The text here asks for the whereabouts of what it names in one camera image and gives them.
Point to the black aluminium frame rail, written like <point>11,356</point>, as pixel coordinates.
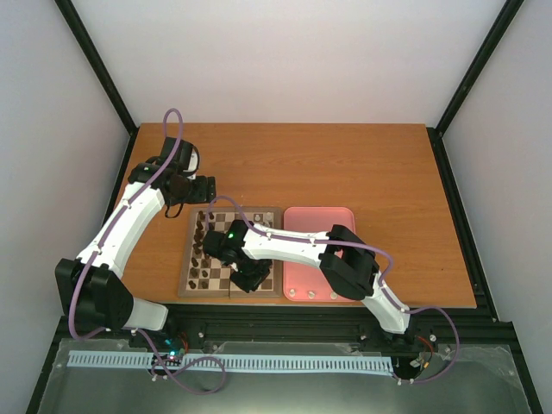
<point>204,325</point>

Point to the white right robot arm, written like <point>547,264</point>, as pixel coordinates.
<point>347,263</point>

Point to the light blue cable duct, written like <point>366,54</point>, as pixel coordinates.
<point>235,363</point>

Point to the dark queen piece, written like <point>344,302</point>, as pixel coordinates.
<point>197,246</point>

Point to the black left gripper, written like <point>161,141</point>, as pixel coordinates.
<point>201,197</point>

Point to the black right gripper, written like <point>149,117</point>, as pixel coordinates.
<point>253,285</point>

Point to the wooden chess board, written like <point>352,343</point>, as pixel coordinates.
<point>203,276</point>

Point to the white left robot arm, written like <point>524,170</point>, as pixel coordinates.
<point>90,286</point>

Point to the pink silicone tray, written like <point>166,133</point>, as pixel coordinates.
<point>303,278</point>

